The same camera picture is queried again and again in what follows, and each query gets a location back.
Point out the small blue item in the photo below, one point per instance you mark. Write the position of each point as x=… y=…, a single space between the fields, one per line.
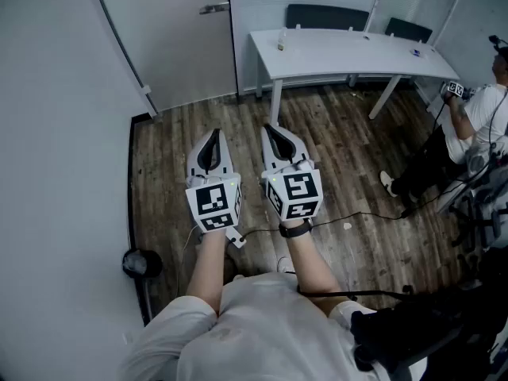
x=416 y=52

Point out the person's left white shoe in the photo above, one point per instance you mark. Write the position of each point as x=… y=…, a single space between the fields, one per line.
x=238 y=277

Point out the short dark desk partition panel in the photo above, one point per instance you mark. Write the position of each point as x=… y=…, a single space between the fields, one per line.
x=409 y=30

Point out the frosted glass door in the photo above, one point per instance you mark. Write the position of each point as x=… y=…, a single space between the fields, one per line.
x=170 y=46

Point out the person's white shirt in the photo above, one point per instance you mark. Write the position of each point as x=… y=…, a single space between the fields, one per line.
x=258 y=332

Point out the person's white shoe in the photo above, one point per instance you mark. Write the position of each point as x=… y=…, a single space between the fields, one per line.
x=238 y=277
x=286 y=264

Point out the white desk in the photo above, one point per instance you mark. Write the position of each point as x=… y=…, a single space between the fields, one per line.
x=337 y=56

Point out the white paper scrap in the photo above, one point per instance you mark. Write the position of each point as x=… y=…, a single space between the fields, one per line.
x=347 y=226

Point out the person's left forearm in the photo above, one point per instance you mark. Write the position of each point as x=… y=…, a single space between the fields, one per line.
x=208 y=268

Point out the black trash bin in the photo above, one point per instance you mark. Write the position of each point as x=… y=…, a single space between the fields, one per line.
x=143 y=263

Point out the black waist bag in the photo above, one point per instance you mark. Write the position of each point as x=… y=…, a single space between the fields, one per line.
x=428 y=328

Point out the person's right white shoe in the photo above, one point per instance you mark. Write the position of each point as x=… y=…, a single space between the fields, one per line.
x=286 y=264

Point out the black wristwatch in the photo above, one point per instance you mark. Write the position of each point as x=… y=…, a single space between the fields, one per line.
x=295 y=229

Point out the person's right forearm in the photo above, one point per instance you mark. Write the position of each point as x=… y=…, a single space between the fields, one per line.
x=309 y=264

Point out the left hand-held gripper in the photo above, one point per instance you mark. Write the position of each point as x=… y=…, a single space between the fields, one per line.
x=212 y=202

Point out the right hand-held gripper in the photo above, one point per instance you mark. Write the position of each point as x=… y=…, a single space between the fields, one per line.
x=295 y=189

